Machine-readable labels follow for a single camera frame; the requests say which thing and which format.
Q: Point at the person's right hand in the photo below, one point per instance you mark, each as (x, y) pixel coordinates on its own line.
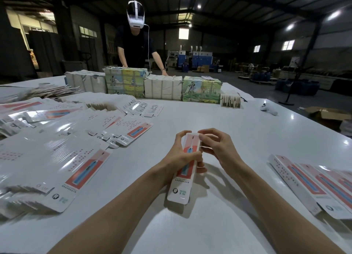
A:
(223, 149)

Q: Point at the person's left hand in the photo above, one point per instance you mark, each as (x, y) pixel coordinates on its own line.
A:
(177, 158)

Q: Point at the red white carton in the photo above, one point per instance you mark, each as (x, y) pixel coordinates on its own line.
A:
(181, 188)

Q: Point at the pile of carton blanks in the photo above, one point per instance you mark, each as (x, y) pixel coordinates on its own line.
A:
(55, 149)

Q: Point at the person's right forearm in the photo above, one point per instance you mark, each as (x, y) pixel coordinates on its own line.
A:
(289, 212)

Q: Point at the person's left forearm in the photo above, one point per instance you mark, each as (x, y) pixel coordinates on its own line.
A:
(113, 215)

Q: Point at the small beige card stack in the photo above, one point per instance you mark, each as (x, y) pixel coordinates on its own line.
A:
(231, 100)

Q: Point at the small black tool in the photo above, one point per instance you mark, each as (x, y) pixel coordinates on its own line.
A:
(242, 97)

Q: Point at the small white object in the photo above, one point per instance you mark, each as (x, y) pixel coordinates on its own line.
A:
(268, 108)

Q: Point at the green printed carton bundle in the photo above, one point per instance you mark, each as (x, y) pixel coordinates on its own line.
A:
(201, 90)

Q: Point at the row of white cartons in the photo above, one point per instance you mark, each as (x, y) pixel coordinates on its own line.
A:
(85, 81)
(163, 87)

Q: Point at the blue machine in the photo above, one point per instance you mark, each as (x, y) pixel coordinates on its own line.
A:
(201, 60)

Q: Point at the green yellow carton bundle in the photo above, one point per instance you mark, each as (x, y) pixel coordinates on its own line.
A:
(125, 81)

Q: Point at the blue bins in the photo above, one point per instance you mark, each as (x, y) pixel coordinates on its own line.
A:
(297, 87)

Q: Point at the black floor stand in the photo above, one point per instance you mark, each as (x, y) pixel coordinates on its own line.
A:
(297, 80)

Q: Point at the open cardboard box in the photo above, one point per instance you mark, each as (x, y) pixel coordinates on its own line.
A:
(329, 117)

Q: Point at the square bright window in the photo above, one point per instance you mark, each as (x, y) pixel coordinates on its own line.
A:
(183, 33)

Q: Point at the white plastic bags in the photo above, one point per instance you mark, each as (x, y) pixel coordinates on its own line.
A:
(346, 129)

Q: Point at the grey crate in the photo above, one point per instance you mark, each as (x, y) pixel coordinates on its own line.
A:
(74, 66)

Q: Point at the white headset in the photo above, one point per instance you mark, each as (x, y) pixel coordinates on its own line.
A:
(136, 14)

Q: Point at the pile of grey flat sheets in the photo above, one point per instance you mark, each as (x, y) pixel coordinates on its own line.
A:
(36, 91)

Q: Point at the dark grey cabinet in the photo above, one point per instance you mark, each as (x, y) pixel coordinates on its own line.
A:
(45, 53)

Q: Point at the small wall window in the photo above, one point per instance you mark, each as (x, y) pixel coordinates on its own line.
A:
(257, 48)

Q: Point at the double wall window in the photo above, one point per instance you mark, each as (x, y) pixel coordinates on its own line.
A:
(288, 45)

